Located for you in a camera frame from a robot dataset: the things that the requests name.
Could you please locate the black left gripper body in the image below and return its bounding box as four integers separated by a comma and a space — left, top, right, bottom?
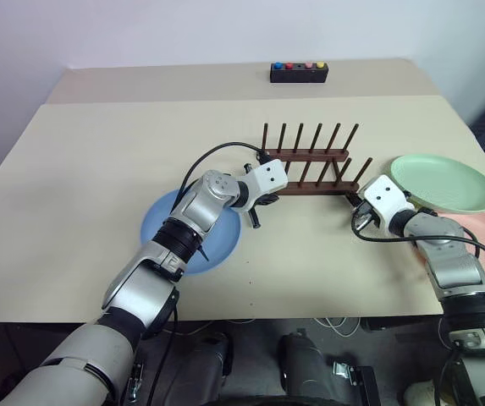
245, 193, 281, 213

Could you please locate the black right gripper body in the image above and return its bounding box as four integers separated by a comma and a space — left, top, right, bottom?
359, 201, 385, 233

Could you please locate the blue plate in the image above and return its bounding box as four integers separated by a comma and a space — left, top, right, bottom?
140, 187, 242, 277

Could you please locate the green plate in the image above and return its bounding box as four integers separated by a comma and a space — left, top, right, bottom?
389, 153, 485, 214

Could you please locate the dark wooden dish rack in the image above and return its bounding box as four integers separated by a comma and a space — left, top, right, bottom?
260, 122, 374, 198

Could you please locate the black button box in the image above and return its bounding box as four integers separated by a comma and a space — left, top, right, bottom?
269, 62, 329, 85

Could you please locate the dark rounded grey shape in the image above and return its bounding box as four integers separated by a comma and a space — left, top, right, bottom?
168, 331, 235, 406
277, 329, 333, 402

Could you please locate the white rounded object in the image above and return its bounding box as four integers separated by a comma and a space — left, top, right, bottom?
402, 376, 443, 406

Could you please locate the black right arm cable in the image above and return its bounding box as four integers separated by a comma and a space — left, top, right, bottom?
345, 192, 485, 406

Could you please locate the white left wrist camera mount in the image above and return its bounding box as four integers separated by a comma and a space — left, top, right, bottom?
240, 159, 290, 212

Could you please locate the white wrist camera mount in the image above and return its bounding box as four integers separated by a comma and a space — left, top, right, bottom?
357, 174, 416, 227
240, 159, 290, 212

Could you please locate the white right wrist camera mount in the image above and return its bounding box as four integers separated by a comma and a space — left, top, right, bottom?
357, 174, 416, 227

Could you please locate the thin white cable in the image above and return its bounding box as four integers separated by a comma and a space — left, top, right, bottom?
312, 315, 362, 340

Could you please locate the black bracket with metal clasp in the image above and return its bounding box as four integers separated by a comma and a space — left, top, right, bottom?
331, 360, 380, 406

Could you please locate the metal strap clasp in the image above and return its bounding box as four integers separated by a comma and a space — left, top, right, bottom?
127, 360, 146, 401

